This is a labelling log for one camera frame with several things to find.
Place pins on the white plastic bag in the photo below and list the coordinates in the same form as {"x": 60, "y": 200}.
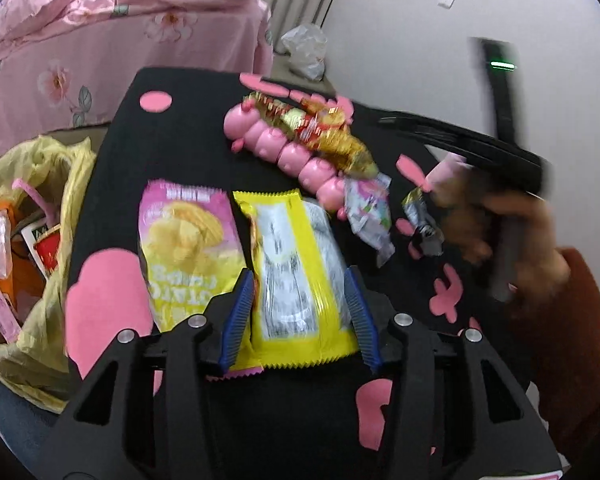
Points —
{"x": 305, "y": 50}

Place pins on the person's right hand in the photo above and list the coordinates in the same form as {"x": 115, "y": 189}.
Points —
{"x": 467, "y": 225}

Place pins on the bed with pink bedding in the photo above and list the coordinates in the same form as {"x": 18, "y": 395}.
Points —
{"x": 130, "y": 70}

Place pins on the yellow plastic trash bag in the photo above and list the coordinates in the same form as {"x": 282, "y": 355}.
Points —
{"x": 55, "y": 340}

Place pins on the small silver and black wrapper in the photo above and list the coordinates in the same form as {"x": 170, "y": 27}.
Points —
{"x": 425, "y": 225}

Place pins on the pink caterpillar toy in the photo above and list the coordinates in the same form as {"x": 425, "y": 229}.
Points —
{"x": 285, "y": 155}

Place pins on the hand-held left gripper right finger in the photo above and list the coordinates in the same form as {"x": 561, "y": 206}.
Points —
{"x": 362, "y": 320}

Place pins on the black tablecloth with pink shapes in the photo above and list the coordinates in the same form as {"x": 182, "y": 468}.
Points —
{"x": 180, "y": 135}

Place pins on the gold and red wrapper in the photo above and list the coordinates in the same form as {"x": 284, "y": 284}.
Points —
{"x": 330, "y": 135}

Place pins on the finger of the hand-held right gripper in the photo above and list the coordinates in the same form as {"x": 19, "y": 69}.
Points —
{"x": 490, "y": 165}
{"x": 455, "y": 132}

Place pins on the pink potato chips packet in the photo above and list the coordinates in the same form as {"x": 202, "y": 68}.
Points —
{"x": 190, "y": 250}

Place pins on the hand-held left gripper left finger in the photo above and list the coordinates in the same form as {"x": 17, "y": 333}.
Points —
{"x": 237, "y": 320}

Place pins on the small colourful wrapper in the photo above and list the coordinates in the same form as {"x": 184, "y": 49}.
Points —
{"x": 370, "y": 210}

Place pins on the person's right forearm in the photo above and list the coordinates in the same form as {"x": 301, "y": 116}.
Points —
{"x": 580, "y": 350}

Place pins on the orange snack packet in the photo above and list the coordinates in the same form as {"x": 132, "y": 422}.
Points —
{"x": 25, "y": 280}

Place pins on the person's leg in jeans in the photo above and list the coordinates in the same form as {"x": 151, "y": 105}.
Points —
{"x": 15, "y": 420}

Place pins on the yellow snack packet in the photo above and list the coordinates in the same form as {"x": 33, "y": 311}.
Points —
{"x": 290, "y": 260}

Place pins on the pink cup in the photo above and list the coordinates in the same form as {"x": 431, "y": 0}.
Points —
{"x": 447, "y": 170}

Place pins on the green and white packet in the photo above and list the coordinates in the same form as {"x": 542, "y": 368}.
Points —
{"x": 42, "y": 250}

